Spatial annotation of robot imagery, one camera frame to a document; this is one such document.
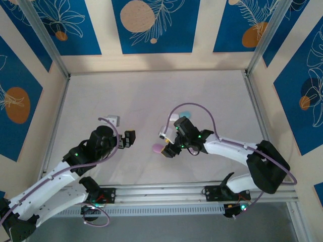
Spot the black controller board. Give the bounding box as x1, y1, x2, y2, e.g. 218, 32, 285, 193
80, 203, 104, 222
223, 201, 253, 219

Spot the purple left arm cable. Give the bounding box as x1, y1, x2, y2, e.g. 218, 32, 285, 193
0, 116, 121, 227

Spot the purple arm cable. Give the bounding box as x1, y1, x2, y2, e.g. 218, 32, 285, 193
0, 116, 121, 227
163, 102, 298, 219

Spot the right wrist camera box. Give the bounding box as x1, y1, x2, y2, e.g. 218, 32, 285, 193
158, 125, 177, 145

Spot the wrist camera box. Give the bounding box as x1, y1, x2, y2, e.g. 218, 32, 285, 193
99, 114, 121, 127
158, 125, 177, 145

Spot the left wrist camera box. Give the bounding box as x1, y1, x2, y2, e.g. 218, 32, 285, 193
99, 114, 121, 127

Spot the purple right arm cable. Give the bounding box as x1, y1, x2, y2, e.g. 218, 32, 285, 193
163, 102, 298, 219

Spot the aluminium mounting rail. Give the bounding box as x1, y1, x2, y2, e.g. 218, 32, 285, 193
37, 180, 300, 209

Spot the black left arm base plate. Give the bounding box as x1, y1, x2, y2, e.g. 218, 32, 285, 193
87, 187, 117, 205

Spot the aluminium table side rail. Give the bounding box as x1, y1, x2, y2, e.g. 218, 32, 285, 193
40, 74, 71, 182
242, 70, 286, 182

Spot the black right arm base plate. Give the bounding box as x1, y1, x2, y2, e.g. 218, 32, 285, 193
201, 185, 252, 202

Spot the grey slotted cable duct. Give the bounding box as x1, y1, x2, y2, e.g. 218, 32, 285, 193
54, 204, 225, 219

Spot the aluminium corner post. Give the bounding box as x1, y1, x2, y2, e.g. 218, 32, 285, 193
19, 0, 71, 79
246, 0, 295, 75

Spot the aluminium frame leg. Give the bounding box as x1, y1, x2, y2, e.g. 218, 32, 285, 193
286, 201, 310, 242

